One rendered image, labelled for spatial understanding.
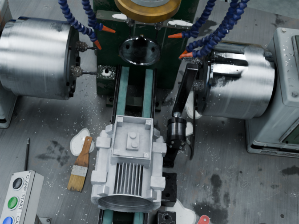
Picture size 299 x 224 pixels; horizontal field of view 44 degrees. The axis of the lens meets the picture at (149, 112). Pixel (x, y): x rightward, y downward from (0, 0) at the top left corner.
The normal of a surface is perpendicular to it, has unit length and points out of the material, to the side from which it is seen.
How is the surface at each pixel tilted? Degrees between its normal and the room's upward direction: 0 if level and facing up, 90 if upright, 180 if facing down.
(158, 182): 0
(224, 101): 69
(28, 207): 57
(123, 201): 2
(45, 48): 24
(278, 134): 90
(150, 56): 90
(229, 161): 0
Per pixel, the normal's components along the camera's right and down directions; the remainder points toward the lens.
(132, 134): 0.11, -0.50
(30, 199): 0.89, -0.18
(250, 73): 0.07, -0.11
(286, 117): -0.06, 0.85
